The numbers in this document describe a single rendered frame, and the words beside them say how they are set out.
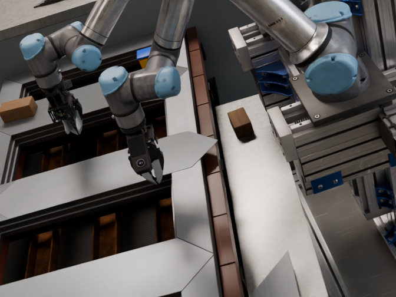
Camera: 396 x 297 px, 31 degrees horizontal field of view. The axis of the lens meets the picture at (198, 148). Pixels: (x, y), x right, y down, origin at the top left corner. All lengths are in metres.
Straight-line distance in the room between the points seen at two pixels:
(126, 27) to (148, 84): 1.09
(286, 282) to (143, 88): 0.61
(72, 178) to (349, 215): 1.06
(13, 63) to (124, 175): 0.96
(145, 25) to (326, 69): 1.31
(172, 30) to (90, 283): 0.67
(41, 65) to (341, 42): 0.89
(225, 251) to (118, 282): 0.28
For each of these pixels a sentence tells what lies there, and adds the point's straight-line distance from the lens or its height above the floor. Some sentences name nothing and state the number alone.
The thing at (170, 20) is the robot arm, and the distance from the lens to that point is 1.76.
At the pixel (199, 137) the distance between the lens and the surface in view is 2.13.
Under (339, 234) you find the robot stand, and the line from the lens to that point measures 2.63.
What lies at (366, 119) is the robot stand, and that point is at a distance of 1.89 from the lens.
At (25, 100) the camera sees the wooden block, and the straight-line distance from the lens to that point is 2.59.
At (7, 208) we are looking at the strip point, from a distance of 2.22.
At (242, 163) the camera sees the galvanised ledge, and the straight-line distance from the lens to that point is 2.29.
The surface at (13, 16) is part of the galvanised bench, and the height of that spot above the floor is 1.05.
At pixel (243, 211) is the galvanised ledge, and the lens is 2.12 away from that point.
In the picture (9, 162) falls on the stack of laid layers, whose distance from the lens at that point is 2.45.
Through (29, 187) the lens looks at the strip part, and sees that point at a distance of 2.26.
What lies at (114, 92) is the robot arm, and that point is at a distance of 1.75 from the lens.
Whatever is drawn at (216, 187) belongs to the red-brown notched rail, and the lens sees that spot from 2.01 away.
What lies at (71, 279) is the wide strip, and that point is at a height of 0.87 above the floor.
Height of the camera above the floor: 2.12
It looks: 37 degrees down
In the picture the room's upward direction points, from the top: 21 degrees counter-clockwise
